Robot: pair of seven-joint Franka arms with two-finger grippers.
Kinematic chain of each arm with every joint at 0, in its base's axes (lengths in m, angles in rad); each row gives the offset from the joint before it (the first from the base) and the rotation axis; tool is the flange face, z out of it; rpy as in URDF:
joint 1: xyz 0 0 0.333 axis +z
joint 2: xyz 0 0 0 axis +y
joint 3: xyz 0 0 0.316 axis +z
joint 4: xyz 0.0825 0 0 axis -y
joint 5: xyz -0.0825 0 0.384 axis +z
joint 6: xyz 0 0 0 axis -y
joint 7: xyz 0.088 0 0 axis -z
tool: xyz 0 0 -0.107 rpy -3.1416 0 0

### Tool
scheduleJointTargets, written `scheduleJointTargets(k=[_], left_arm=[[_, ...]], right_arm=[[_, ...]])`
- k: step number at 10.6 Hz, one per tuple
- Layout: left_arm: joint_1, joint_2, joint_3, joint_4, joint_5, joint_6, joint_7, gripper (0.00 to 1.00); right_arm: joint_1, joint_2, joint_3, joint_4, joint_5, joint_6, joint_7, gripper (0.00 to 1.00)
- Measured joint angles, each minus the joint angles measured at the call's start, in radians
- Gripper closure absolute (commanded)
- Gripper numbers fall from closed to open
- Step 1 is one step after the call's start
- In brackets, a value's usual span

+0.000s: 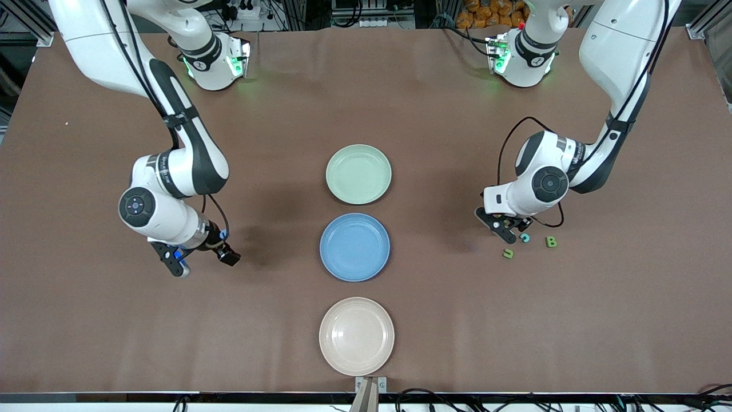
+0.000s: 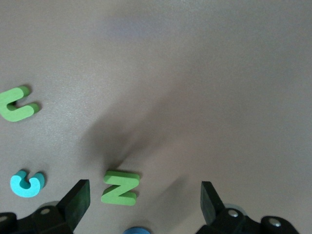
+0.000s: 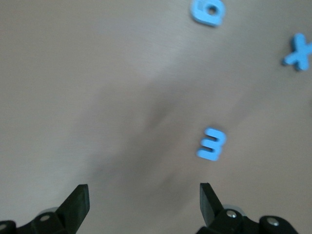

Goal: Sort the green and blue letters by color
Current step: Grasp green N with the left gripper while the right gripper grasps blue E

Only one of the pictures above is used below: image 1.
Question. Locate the green foam letter B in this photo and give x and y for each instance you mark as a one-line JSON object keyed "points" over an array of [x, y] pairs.
{"points": [[551, 242]]}

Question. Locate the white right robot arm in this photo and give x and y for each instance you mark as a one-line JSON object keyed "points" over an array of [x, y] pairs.
{"points": [[171, 223]]}

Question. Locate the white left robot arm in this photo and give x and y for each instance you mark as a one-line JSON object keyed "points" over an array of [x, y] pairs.
{"points": [[549, 184]]}

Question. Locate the blue round plate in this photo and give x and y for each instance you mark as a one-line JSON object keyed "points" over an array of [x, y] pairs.
{"points": [[354, 247]]}

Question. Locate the pale green round plate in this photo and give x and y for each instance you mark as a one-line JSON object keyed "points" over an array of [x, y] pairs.
{"points": [[358, 174]]}

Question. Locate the beige round plate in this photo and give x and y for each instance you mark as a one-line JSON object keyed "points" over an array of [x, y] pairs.
{"points": [[356, 336]]}

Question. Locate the bag of orange fruit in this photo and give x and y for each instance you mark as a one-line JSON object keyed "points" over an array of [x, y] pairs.
{"points": [[492, 14]]}

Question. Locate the white power strip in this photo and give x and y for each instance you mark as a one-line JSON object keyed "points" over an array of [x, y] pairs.
{"points": [[377, 23]]}

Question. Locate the metal table edge bracket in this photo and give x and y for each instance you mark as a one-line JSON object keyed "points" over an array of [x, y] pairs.
{"points": [[370, 384]]}

